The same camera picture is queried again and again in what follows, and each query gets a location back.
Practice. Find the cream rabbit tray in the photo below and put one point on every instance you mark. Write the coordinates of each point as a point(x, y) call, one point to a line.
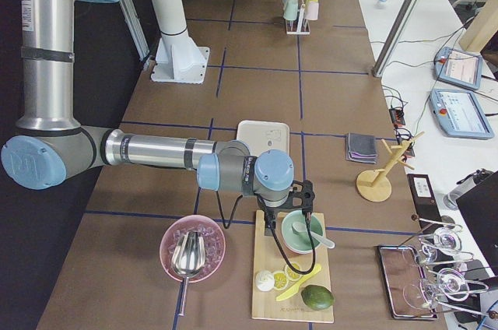
point(261, 136)

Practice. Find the teach pendant far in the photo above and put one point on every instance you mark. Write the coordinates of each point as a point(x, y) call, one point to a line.
point(458, 68)

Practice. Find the black box with label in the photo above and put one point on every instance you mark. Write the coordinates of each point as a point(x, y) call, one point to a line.
point(423, 197)

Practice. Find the white wire cup rack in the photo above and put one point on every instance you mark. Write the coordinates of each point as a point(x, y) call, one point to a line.
point(300, 26)

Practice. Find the wine glass near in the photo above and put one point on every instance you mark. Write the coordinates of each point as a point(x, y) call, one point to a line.
point(449, 285)

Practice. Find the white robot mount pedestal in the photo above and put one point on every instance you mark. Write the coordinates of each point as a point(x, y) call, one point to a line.
point(178, 58)

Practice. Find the white ceramic spoon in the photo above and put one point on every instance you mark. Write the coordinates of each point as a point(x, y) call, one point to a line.
point(299, 227)

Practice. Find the metal ice scoop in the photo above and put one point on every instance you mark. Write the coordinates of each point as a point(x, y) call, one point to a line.
point(188, 260)

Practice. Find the teach pendant near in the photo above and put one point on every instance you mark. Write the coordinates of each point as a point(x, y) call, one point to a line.
point(459, 114)

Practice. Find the aluminium frame post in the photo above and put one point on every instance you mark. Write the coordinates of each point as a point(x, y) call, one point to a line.
point(394, 36)

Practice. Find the dark metal tray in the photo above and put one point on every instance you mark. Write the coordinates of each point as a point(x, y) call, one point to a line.
point(399, 270)

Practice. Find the teach pendant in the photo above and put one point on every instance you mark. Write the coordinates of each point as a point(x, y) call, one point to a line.
point(458, 68)
point(459, 114)

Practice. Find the wine glass far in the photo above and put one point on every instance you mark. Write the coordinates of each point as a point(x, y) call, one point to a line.
point(442, 247)

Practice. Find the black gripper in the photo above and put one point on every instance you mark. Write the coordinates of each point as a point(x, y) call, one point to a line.
point(271, 220)

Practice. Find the lemon slice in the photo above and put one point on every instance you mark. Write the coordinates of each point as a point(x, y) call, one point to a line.
point(281, 280)

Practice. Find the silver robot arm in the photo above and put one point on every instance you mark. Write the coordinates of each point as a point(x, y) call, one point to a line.
point(52, 146)

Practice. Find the wooden mug tree stand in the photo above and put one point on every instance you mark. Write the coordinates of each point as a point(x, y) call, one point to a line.
point(373, 185)

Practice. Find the green bowl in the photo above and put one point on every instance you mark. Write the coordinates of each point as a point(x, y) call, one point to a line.
point(299, 242)

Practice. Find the pink bowl with ice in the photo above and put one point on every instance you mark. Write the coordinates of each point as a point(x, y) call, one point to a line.
point(214, 239)

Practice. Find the yellow plastic knife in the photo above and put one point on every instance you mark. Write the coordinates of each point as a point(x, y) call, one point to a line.
point(294, 289)

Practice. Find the wine glass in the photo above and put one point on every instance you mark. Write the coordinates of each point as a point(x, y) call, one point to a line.
point(442, 247)
point(449, 285)

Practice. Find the green cup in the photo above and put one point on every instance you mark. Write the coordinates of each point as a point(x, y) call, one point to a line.
point(290, 11)

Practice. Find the folded grey cloth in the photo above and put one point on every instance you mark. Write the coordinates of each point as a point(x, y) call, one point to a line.
point(360, 148)

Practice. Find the pink cup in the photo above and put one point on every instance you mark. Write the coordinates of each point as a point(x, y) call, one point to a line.
point(311, 11)

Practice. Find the green avocado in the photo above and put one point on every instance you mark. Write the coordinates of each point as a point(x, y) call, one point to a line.
point(317, 297)

